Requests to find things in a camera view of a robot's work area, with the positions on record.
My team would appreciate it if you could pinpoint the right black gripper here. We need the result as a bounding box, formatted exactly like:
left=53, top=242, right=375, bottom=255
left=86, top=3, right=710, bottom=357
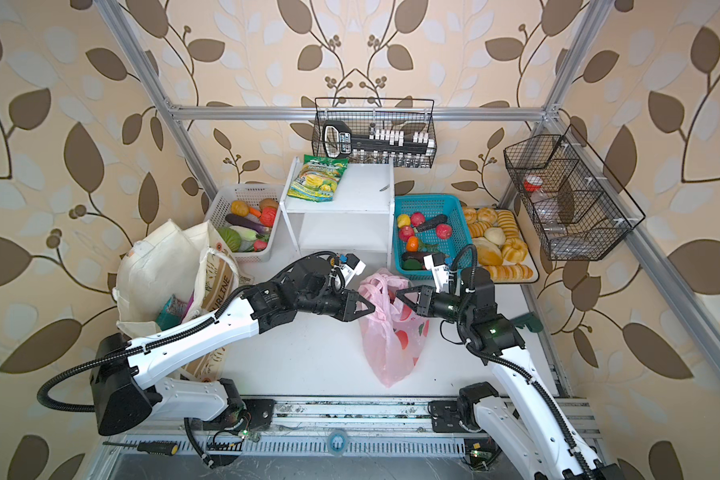
left=397, top=285, right=473, bottom=326

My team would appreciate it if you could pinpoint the brown potato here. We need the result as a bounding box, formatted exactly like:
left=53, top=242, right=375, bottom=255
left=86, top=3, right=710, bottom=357
left=230, top=200, right=250, bottom=217

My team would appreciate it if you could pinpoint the green round fruit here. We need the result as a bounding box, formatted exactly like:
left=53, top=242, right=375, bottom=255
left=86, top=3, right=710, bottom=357
left=402, top=259, right=424, bottom=271

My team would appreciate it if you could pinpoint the black wire basket wall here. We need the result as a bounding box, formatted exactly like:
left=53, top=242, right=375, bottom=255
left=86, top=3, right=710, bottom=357
left=503, top=126, right=646, bottom=261
left=312, top=96, right=437, bottom=169

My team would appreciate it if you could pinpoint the white plastic vegetable basket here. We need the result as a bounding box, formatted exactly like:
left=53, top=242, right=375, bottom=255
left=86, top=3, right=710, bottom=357
left=205, top=184, right=284, bottom=263

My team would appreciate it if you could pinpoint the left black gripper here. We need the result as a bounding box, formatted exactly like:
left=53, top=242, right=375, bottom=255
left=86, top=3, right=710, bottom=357
left=294, top=285, right=379, bottom=322

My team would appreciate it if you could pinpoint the yellow lemon pear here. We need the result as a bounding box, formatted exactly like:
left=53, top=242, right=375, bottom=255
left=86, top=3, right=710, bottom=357
left=396, top=214, right=411, bottom=228

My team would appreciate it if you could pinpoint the white bread tray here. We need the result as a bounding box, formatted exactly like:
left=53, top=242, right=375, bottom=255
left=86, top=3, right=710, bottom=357
left=462, top=207, right=539, bottom=284

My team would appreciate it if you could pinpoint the yellow green snack bag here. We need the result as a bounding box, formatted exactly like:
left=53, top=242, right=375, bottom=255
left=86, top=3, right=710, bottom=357
left=287, top=155, right=349, bottom=203

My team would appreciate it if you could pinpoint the white two-tier shelf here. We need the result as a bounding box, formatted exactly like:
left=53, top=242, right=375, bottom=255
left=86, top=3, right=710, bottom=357
left=280, top=163, right=395, bottom=270

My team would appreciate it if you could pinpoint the black wire basket right wall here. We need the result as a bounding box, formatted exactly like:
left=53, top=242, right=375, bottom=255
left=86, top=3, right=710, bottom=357
left=503, top=126, right=646, bottom=261

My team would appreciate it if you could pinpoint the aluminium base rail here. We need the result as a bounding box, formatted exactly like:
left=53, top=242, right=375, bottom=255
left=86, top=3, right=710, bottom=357
left=98, top=395, right=604, bottom=460

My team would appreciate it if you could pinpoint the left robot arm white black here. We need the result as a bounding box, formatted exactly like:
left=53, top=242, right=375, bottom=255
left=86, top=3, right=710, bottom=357
left=37, top=251, right=375, bottom=437

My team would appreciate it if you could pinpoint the small orange persimmon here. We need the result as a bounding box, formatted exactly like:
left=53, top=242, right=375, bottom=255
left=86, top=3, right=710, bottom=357
left=405, top=236, right=420, bottom=252

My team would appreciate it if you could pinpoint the pink plastic grocery bag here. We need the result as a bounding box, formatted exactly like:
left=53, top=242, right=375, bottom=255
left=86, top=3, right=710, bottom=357
left=358, top=268, right=430, bottom=388

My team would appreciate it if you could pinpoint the teal plastic fruit basket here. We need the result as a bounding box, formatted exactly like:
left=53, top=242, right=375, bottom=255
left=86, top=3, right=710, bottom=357
left=392, top=194, right=472, bottom=280

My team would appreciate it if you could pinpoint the green tape dispenser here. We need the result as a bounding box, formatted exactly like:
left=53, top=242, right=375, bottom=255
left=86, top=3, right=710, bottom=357
left=512, top=312, right=544, bottom=334

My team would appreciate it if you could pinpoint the plastic bottle red cap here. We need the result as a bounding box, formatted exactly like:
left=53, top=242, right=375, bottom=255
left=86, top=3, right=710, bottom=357
left=523, top=175, right=567, bottom=237

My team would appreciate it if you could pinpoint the black wire basket back wall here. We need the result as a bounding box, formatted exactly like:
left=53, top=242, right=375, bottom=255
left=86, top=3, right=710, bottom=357
left=312, top=96, right=437, bottom=169

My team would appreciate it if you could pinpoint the red apple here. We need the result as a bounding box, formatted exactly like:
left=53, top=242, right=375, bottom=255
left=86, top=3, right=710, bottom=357
left=410, top=212, right=426, bottom=227
left=435, top=223, right=453, bottom=240

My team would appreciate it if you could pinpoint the teal red snack bag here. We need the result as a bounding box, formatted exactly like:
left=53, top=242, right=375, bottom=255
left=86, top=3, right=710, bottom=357
left=155, top=295, right=187, bottom=331

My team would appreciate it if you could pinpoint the cream canvas tote bag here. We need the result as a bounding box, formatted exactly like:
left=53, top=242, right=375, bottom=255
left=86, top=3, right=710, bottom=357
left=112, top=218, right=241, bottom=382

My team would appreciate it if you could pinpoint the purple eggplant in teal basket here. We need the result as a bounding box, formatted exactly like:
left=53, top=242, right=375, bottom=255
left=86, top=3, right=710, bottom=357
left=401, top=251, right=443, bottom=264

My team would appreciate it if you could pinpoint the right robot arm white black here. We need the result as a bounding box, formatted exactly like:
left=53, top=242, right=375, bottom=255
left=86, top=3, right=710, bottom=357
left=396, top=254, right=624, bottom=479

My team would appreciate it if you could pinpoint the red tomato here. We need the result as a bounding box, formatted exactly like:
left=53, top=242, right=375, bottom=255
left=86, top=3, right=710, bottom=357
left=259, top=207, right=278, bottom=228

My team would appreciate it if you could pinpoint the green cabbage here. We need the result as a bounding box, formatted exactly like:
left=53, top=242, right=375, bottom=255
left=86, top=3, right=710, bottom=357
left=218, top=227, right=242, bottom=252

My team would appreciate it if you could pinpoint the yellow black screwdriver left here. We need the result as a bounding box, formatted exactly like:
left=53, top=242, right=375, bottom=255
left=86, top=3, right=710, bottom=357
left=103, top=441, right=179, bottom=456

